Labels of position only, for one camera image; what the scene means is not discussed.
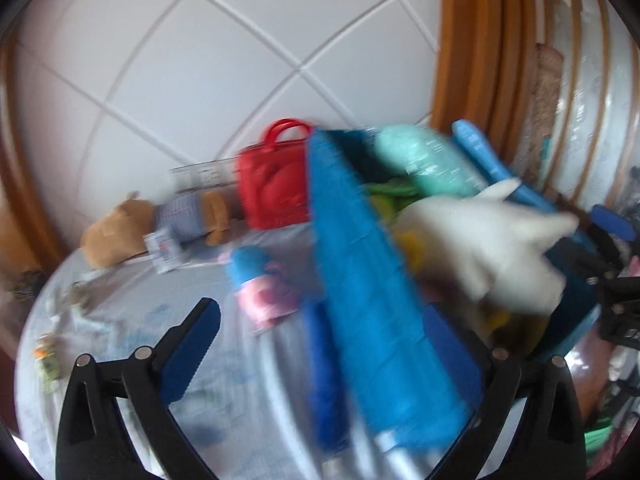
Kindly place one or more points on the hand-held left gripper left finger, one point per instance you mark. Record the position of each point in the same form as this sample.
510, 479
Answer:
195, 355

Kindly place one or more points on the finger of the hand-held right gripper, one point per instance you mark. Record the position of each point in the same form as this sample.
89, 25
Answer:
622, 290
615, 222

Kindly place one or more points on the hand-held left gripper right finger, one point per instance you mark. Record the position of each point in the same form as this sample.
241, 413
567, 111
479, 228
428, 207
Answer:
455, 365

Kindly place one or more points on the blue fabric storage bin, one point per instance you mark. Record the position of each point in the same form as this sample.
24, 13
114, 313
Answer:
365, 285

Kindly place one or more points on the white plush unicorn blue mane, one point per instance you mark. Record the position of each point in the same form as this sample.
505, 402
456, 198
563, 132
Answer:
475, 240

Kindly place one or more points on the teal plush toy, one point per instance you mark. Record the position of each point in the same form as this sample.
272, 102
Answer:
430, 160

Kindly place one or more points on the cloth-covered desktop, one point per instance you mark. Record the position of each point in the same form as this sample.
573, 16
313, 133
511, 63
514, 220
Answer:
150, 335

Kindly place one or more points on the blue pink plush pig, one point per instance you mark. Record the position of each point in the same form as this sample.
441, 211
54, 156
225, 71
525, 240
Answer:
250, 265

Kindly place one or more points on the green cloth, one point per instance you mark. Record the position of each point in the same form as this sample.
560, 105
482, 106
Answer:
602, 437

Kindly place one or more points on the brown plush bear striped shirt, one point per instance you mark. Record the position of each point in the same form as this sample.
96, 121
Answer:
110, 240

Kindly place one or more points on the red bear carry case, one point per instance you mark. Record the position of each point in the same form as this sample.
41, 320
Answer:
270, 190

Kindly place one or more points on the green plush toy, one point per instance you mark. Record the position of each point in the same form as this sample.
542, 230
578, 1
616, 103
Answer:
390, 192

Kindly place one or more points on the white wall switch plate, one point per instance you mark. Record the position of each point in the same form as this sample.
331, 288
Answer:
182, 176

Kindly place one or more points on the white wall socket plate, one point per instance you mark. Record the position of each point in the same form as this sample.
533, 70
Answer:
207, 173
229, 170

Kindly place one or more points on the wooden door frame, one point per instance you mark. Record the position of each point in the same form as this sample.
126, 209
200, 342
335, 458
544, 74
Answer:
475, 35
25, 185

